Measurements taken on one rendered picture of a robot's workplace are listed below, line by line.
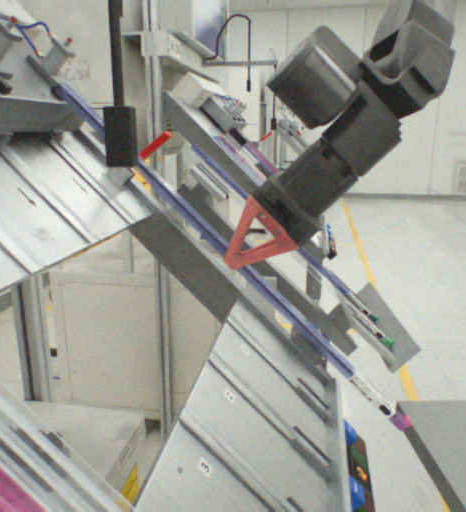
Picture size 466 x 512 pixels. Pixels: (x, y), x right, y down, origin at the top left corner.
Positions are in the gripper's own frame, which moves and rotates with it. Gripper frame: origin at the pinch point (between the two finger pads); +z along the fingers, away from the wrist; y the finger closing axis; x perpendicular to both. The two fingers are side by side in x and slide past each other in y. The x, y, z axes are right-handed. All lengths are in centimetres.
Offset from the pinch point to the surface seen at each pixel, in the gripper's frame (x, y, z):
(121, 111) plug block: -14.3, 12.8, -6.1
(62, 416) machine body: 0, -17, 48
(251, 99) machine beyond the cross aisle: -82, -450, 17
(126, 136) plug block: -12.8, 12.8, -5.0
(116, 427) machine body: 7.7, -15.7, 41.1
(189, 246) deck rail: -4.9, -18.8, 10.2
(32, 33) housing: -41.2, -16.8, 3.6
